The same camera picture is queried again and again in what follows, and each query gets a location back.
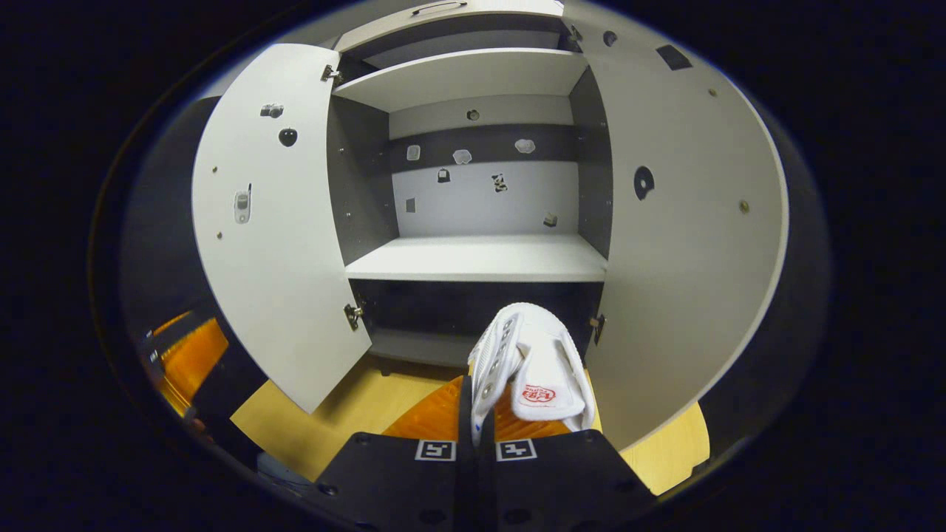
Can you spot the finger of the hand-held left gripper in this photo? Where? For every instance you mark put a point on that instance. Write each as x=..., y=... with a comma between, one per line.
x=194, y=362

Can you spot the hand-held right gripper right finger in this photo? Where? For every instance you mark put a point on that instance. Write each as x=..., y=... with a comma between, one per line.
x=562, y=488

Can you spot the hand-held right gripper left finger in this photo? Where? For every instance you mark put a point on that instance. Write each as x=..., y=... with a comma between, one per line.
x=399, y=488

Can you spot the white cabinet door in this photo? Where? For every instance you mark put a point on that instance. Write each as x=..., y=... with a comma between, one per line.
x=281, y=244
x=695, y=222

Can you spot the white shoe cabinet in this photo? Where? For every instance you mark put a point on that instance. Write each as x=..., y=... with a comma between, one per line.
x=480, y=258

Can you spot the white cabinet drawer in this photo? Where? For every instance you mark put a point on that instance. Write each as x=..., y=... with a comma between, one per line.
x=488, y=9

